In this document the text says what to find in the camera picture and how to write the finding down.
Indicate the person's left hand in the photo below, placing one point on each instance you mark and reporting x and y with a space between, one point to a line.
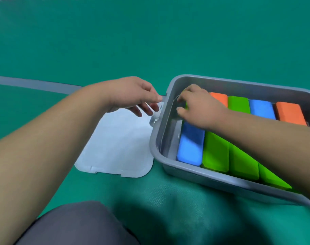
129 94

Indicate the person's right hand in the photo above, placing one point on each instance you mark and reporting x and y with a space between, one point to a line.
203 112

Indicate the person's right thumb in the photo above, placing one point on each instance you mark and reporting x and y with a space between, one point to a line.
181 112

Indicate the person's left thumb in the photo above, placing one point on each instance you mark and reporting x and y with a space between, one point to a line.
152 97

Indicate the green foam block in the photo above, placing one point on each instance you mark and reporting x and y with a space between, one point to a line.
186 106
214 153
238 104
243 163
271 177

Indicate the grey plastic bin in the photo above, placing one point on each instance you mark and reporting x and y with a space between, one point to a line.
221 84

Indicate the person's left forearm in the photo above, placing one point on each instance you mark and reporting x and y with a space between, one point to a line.
42 150

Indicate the person's right forearm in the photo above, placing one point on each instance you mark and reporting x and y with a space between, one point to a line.
272 145

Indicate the blue foam block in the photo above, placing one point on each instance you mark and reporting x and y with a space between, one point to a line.
261 109
190 145

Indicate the orange foam block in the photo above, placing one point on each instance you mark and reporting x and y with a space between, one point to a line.
221 98
290 113

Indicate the white plastic bin lid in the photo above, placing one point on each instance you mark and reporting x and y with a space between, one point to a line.
119 142

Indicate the person's grey trousers leg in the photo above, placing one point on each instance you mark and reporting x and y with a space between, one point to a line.
75 224

